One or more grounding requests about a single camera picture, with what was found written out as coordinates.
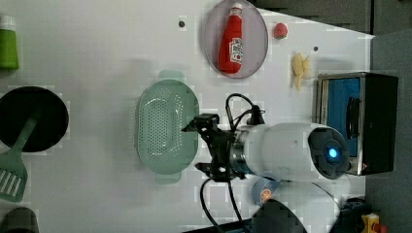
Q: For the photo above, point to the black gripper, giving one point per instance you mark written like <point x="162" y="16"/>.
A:
<point x="219" y="143"/>

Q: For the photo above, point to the green oval strainer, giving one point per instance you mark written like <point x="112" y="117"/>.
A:
<point x="163" y="110"/>

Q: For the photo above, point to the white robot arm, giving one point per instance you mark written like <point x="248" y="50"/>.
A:
<point x="299" y="166"/>

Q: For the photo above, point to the blue small bowl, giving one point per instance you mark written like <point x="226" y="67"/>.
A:
<point x="260" y="185"/>

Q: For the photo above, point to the orange slice toy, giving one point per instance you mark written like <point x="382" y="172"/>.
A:
<point x="265" y="195"/>

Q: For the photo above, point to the red ketchup bottle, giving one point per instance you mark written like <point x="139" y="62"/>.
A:
<point x="231" y="48"/>

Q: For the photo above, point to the grey round plate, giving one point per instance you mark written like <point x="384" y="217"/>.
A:
<point x="255" y="37"/>

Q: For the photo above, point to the yellow toy banana peel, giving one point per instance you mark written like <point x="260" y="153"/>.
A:
<point x="301" y="69"/>

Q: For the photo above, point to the pale red toy strawberry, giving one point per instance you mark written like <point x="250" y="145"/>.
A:
<point x="280" y="31"/>

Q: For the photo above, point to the black silver toaster oven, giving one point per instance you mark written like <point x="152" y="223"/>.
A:
<point x="362" y="107"/>

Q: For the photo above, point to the yellow red emergency button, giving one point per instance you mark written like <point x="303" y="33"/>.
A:
<point x="372" y="224"/>

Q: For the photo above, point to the black round pot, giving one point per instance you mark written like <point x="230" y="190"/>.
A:
<point x="19" y="104"/>

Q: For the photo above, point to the green slotted spatula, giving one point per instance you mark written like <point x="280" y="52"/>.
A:
<point x="13" y="174"/>

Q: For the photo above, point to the grey cylindrical cup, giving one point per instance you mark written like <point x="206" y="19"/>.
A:
<point x="20" y="220"/>

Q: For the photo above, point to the green bottle white cap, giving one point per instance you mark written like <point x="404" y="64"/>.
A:
<point x="8" y="43"/>

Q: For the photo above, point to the blue metal frame rail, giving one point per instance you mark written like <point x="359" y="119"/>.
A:
<point x="349" y="220"/>

